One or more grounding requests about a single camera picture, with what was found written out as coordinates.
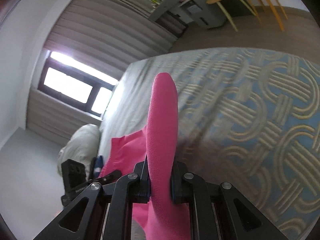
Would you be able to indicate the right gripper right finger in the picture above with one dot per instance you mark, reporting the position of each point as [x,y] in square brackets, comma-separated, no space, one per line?
[218,211]

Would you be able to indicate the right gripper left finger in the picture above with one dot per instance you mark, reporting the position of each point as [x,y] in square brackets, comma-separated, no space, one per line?
[102,211]

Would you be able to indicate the pink pants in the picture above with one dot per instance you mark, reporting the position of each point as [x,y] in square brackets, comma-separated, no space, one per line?
[160,218]

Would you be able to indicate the navy star fleece blanket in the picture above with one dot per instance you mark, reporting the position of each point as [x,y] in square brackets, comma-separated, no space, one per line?
[96,166]

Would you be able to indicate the grey folded duvet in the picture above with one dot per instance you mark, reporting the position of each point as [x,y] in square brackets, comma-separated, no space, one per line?
[82,147]

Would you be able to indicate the window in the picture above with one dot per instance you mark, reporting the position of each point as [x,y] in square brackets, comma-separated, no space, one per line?
[76,83]

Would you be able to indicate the blue beige patterned bedspread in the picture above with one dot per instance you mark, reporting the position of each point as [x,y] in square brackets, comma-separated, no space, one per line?
[246,116]

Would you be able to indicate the beige curtain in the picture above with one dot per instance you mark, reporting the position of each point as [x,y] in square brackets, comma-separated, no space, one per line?
[107,35]

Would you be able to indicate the grey cabinet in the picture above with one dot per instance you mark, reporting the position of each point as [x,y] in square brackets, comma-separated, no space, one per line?
[206,16]

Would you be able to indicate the grey wall shelf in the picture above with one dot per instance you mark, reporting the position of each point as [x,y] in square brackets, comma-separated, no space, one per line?
[164,6]

